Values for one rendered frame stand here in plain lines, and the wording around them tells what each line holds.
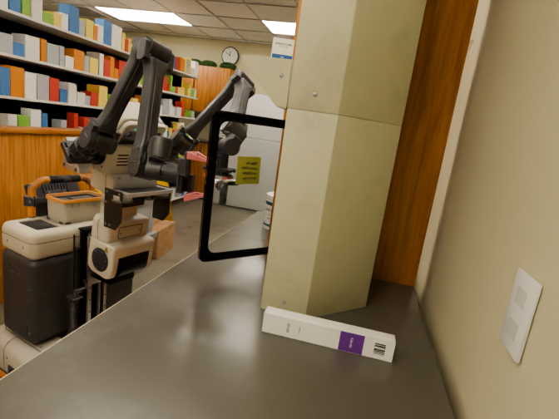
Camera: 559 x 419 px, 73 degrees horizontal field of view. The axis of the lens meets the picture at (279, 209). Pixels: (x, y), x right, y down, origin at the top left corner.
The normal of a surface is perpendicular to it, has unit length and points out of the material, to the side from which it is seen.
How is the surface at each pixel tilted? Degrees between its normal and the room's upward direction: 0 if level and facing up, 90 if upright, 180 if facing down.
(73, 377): 0
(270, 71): 90
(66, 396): 0
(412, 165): 90
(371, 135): 90
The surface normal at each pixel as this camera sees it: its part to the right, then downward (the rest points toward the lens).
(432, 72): -0.22, 0.18
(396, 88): 0.52, 0.25
